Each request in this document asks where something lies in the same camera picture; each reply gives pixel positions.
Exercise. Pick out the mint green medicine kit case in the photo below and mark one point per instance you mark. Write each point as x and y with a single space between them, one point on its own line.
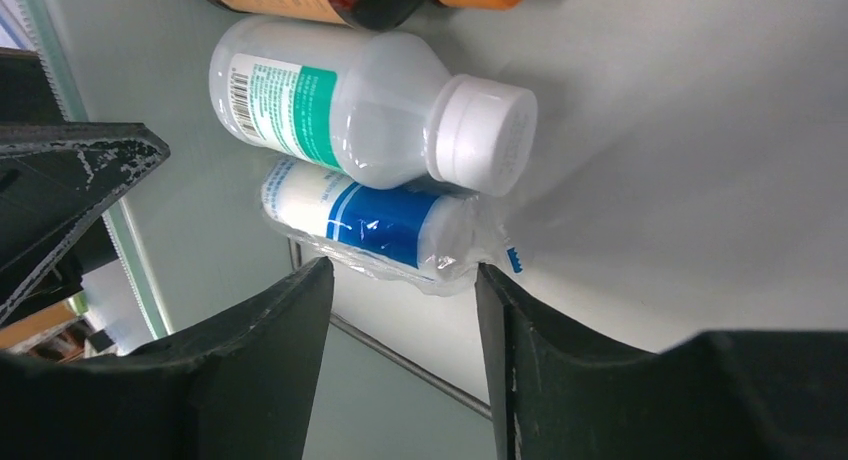
689 174

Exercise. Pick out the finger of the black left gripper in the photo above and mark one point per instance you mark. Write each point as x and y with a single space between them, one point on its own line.
56 180

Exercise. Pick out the white bottle green label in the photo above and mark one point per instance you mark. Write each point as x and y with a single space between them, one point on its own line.
381 108

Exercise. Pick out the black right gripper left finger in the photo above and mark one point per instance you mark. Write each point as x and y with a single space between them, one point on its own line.
238 385

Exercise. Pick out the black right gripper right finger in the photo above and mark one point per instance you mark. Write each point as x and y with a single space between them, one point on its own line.
561 390

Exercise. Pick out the small blue white bottle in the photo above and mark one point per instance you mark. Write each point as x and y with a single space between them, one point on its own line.
429 238

